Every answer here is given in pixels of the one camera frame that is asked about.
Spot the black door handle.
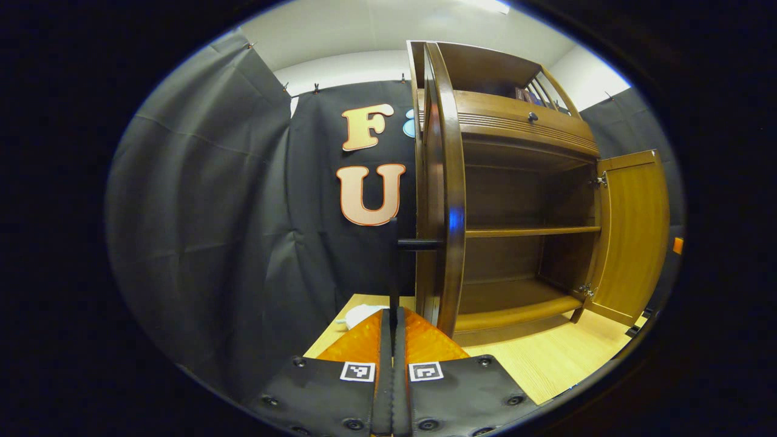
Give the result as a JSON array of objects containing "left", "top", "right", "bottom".
[{"left": 388, "top": 217, "right": 446, "bottom": 311}]

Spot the wooden inner shelf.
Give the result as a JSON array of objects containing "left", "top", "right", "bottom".
[{"left": 464, "top": 226, "right": 602, "bottom": 239}]

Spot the wooden double-door shoe cabinet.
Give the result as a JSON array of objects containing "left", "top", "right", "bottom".
[{"left": 407, "top": 40, "right": 603, "bottom": 348}]

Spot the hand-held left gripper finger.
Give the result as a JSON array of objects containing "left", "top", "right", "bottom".
[
  {"left": 393, "top": 307, "right": 541, "bottom": 437},
  {"left": 246, "top": 308, "right": 394, "bottom": 437}
]

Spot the wooden shoe cabinet door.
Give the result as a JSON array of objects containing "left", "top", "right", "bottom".
[
  {"left": 415, "top": 41, "right": 467, "bottom": 339},
  {"left": 584, "top": 149, "right": 671, "bottom": 327}
]

